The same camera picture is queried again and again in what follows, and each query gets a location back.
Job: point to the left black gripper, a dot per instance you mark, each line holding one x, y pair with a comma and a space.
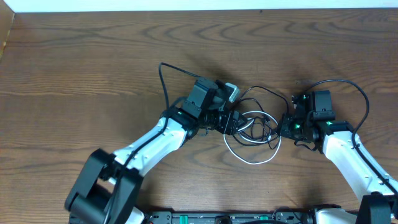
234, 122

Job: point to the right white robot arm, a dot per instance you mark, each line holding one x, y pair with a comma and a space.
375, 189

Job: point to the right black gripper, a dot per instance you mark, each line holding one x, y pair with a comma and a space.
285, 129

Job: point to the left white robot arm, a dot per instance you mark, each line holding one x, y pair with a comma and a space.
107, 187

